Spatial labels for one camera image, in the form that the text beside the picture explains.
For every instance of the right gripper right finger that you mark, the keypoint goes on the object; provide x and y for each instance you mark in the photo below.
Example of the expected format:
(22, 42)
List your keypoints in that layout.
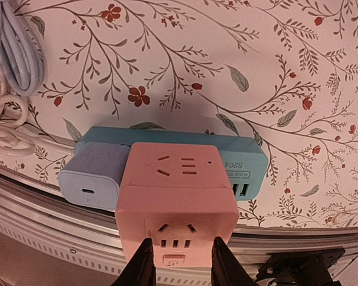
(226, 270)

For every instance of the teal power strip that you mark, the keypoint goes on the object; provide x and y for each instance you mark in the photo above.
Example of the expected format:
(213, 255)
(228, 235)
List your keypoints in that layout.
(244, 160)

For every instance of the front aluminium rail base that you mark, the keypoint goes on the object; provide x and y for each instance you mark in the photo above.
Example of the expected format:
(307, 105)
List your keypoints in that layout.
(31, 214)

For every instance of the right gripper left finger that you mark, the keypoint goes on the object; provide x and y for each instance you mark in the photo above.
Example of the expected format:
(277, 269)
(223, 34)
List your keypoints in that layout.
(140, 270)

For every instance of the floral patterned table mat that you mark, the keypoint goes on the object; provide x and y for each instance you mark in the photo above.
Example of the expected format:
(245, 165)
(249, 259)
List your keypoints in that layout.
(282, 72)

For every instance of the small blue charger plug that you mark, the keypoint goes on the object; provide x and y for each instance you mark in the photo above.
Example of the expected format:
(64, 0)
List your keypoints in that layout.
(93, 176)

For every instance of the pink cube socket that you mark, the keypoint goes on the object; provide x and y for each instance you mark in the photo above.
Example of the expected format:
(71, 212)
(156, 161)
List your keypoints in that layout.
(179, 196)

